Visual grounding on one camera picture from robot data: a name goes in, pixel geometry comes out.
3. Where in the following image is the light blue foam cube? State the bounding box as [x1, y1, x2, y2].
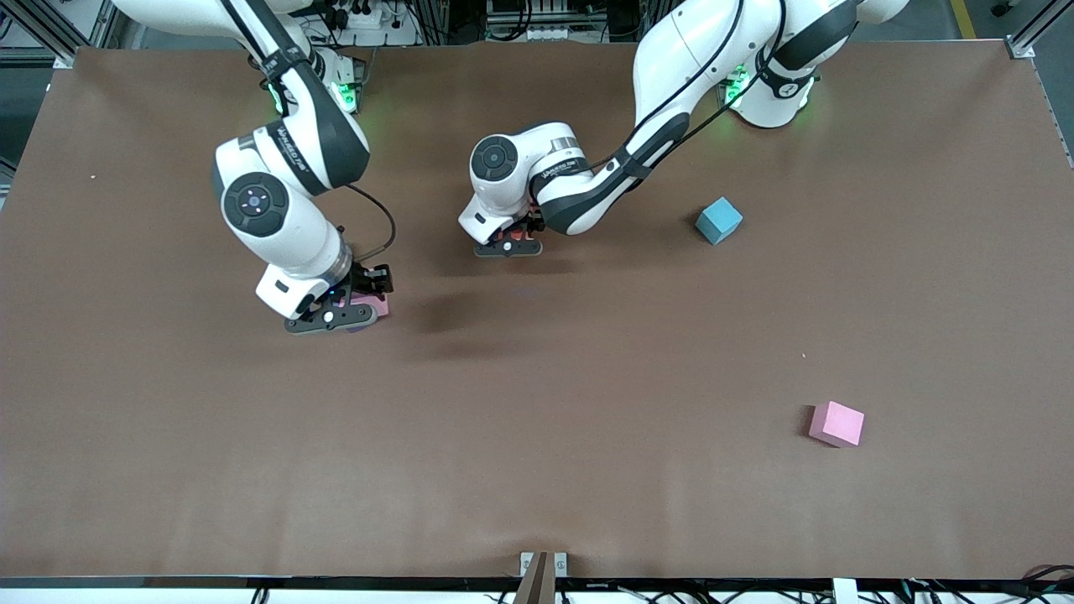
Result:
[695, 197, 744, 246]

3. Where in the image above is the grey equipment rack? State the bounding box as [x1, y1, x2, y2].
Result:
[485, 0, 607, 43]

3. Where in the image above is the brown table cover sheet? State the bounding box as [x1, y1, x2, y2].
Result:
[0, 40, 1074, 581]

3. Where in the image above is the white power strip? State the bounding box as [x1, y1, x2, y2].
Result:
[323, 0, 420, 47]

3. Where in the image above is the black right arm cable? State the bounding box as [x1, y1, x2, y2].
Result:
[220, 0, 397, 259]

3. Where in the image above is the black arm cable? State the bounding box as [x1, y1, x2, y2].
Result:
[586, 0, 790, 170]
[220, 0, 397, 259]

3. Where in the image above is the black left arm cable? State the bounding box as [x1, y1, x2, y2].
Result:
[586, 0, 790, 170]

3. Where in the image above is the silver aluminium frame profile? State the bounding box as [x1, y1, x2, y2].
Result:
[0, 0, 139, 70]
[1007, 0, 1074, 61]

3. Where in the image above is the black cable bundle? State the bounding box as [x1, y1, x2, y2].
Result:
[894, 564, 1074, 604]

